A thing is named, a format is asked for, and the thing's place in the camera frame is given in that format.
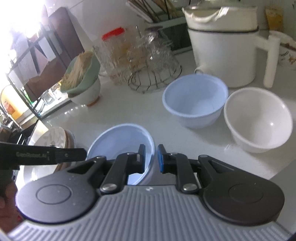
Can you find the pale blue plastic bowl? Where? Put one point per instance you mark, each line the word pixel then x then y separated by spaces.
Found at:
pixel 123 138

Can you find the white bowl under basket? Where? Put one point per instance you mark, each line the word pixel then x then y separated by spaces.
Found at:
pixel 89 97

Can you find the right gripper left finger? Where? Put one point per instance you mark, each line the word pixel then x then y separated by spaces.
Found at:
pixel 124 165

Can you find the white electric cooking pot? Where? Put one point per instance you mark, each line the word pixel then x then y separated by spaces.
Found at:
pixel 225 38

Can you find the wire glass holder stand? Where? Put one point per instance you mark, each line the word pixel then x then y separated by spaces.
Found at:
pixel 152 65

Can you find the green chopstick holder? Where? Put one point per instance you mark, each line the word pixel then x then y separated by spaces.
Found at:
pixel 165 19

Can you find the dry noodle bundle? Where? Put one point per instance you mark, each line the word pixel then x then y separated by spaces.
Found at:
pixel 74 78

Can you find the yellow oil jug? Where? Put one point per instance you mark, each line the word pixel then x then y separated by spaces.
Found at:
pixel 12 102

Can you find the white plastic bowl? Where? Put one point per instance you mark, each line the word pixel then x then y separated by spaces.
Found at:
pixel 258 119

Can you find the red lid plastic jar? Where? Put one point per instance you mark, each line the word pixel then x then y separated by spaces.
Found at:
pixel 115 46

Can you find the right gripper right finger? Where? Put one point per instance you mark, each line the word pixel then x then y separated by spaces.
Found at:
pixel 183 168

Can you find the person's left hand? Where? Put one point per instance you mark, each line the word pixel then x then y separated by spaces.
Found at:
pixel 9 215

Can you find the dark metal dish rack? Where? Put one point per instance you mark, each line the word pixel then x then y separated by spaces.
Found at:
pixel 44 46

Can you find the green square noodle basket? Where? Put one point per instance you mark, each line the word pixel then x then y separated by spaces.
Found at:
pixel 89 77

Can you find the floral bowl dark contents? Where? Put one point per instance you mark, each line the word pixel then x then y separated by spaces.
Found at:
pixel 287 50

